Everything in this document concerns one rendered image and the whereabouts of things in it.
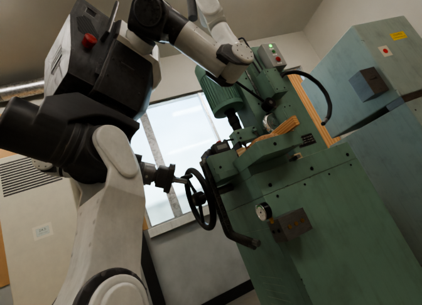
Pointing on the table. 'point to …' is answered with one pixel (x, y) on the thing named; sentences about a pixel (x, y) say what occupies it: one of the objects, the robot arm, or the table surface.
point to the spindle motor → (218, 95)
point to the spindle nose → (233, 119)
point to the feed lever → (261, 100)
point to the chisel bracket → (243, 135)
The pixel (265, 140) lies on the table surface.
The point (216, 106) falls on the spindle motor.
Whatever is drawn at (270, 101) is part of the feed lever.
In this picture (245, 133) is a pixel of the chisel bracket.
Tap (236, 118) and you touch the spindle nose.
